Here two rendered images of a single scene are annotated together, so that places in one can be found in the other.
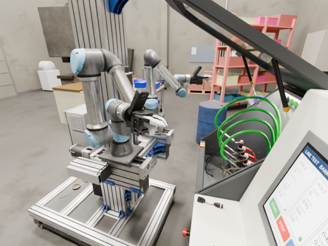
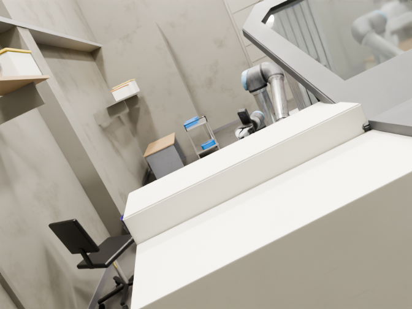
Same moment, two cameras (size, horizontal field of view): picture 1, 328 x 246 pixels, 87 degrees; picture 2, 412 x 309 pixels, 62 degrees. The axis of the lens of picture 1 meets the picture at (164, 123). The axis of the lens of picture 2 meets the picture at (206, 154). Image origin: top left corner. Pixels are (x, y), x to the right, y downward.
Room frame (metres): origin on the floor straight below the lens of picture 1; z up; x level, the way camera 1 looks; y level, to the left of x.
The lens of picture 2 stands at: (-0.11, -1.44, 1.81)
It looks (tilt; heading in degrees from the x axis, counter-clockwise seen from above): 13 degrees down; 73
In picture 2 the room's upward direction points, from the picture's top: 25 degrees counter-clockwise
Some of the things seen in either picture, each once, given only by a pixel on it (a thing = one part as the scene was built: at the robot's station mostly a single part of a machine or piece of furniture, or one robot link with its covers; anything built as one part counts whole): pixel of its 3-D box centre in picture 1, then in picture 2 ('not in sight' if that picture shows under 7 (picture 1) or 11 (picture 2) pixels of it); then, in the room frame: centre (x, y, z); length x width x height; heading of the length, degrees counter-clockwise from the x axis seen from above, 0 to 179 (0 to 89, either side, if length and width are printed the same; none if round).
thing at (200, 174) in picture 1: (200, 169); not in sight; (1.03, -0.27, 0.87); 0.62 x 0.04 x 0.16; 166
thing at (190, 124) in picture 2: not in sight; (201, 137); (2.14, 5.60, 0.45); 0.96 x 0.58 x 0.90; 68
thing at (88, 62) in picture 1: (93, 101); (267, 110); (0.93, 0.39, 1.41); 0.15 x 0.12 x 0.55; 133
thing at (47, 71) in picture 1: (50, 75); not in sight; (7.97, 5.11, 0.63); 0.64 x 0.55 x 1.27; 159
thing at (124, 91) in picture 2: not in sight; (122, 92); (1.06, 5.79, 2.00); 0.40 x 0.33 x 0.23; 69
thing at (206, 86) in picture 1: (203, 82); not in sight; (7.59, -1.73, 0.43); 1.47 x 1.12 x 0.85; 69
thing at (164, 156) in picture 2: not in sight; (167, 157); (1.34, 5.99, 0.34); 1.28 x 0.68 x 0.69; 71
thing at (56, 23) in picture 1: (73, 57); not in sight; (5.90, 2.90, 1.46); 1.44 x 1.28 x 2.93; 69
